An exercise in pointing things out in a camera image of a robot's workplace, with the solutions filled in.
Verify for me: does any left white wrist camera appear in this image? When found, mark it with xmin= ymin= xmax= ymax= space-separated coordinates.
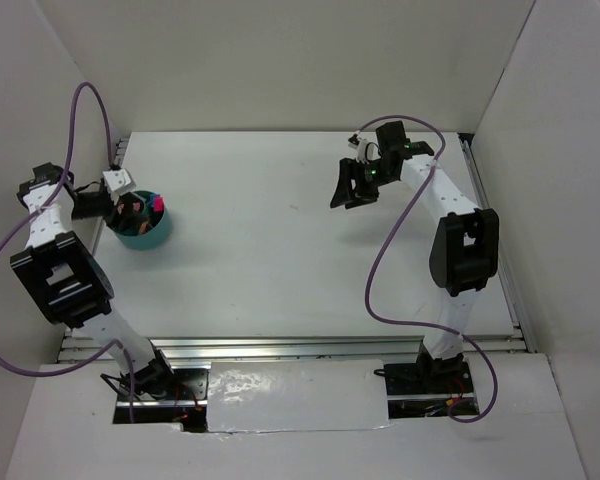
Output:
xmin=103 ymin=168 xmax=136 ymax=196

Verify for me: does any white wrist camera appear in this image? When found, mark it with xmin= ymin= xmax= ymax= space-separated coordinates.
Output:
xmin=348 ymin=131 xmax=379 ymax=164
xmin=103 ymin=168 xmax=136 ymax=196

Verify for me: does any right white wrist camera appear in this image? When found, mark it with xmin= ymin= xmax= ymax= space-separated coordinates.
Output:
xmin=348 ymin=131 xmax=379 ymax=164

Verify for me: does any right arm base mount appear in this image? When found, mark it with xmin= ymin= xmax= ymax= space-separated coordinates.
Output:
xmin=373 ymin=357 xmax=479 ymax=420

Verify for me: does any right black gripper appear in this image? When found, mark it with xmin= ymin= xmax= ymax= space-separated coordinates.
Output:
xmin=329 ymin=157 xmax=397 ymax=209

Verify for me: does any aluminium front rail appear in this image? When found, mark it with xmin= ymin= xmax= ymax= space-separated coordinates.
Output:
xmin=57 ymin=330 xmax=527 ymax=364

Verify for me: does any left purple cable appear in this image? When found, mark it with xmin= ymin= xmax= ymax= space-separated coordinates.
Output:
xmin=0 ymin=82 xmax=137 ymax=425

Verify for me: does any teal round organizer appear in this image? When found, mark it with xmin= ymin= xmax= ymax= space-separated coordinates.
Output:
xmin=108 ymin=190 xmax=173 ymax=251

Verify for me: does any white front panel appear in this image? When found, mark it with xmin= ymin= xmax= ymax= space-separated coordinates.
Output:
xmin=207 ymin=360 xmax=390 ymax=433

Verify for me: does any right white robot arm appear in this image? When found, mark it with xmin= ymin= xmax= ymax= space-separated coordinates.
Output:
xmin=330 ymin=116 xmax=499 ymax=392

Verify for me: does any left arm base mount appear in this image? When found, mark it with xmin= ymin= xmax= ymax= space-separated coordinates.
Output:
xmin=100 ymin=359 xmax=209 ymax=433

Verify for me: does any pink capped black highlighter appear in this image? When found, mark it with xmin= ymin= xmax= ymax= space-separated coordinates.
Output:
xmin=152 ymin=195 xmax=164 ymax=213

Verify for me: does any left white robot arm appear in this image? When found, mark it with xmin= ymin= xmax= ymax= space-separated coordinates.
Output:
xmin=10 ymin=163 xmax=178 ymax=400

